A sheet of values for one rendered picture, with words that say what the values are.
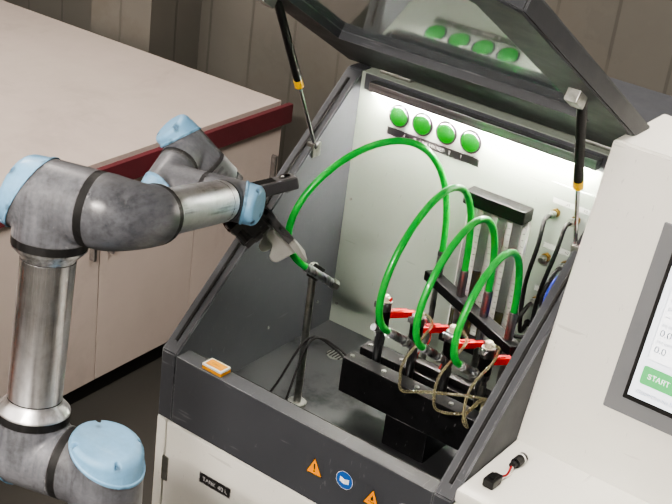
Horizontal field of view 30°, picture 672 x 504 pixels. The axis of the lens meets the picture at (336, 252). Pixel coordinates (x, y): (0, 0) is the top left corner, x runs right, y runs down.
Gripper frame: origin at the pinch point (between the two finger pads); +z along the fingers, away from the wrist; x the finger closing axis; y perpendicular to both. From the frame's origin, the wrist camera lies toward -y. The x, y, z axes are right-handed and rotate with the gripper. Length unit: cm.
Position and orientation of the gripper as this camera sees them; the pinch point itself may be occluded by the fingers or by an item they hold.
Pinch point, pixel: (299, 249)
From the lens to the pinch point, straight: 242.3
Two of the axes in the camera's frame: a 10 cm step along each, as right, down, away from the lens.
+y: -7.2, 6.9, -0.7
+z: 6.2, 6.8, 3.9
